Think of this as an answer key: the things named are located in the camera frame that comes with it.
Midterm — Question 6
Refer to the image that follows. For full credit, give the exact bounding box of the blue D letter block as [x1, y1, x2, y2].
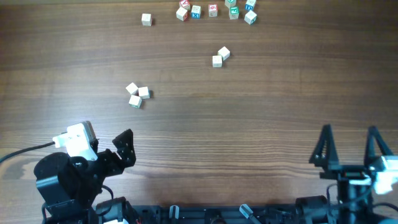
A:
[244, 0, 256, 11]

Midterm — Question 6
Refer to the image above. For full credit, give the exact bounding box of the blue X letter block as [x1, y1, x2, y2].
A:
[191, 5, 201, 19]

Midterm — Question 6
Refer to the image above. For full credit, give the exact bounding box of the camera cable black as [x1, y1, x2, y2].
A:
[0, 141, 55, 163]
[324, 180, 397, 223]

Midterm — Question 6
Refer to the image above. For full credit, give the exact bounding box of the wooden block green side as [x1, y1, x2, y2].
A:
[126, 82, 139, 95]

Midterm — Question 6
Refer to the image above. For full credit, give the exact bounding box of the green A letter block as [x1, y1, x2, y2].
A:
[224, 0, 236, 9]

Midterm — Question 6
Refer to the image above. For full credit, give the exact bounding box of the left camera cable black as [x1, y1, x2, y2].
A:
[0, 141, 55, 163]

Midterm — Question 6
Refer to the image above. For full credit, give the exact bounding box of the red number nine block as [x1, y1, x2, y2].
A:
[208, 4, 218, 17]

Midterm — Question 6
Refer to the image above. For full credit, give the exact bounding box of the green F letter block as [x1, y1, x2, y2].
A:
[229, 6, 239, 20]

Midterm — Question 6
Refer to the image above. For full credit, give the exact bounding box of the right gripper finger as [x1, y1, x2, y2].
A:
[308, 124, 339, 170]
[364, 126, 394, 166]

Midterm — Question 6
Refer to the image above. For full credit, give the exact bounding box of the red letter block top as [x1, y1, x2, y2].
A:
[178, 0, 190, 11]

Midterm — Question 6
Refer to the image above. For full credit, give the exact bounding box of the wooden block red side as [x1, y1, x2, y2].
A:
[176, 7, 188, 21]

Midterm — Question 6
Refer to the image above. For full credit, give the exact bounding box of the plain wooden block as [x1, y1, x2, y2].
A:
[138, 86, 150, 100]
[141, 13, 152, 26]

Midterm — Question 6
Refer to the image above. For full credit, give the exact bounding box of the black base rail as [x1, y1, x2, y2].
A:
[133, 205, 308, 224]

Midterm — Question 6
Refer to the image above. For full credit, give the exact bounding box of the right camera cable black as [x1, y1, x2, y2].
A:
[324, 180, 397, 223]

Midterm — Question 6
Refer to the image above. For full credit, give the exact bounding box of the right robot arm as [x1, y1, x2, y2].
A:
[296, 124, 397, 223]

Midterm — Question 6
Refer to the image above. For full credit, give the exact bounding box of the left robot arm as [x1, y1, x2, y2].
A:
[34, 129, 139, 223]

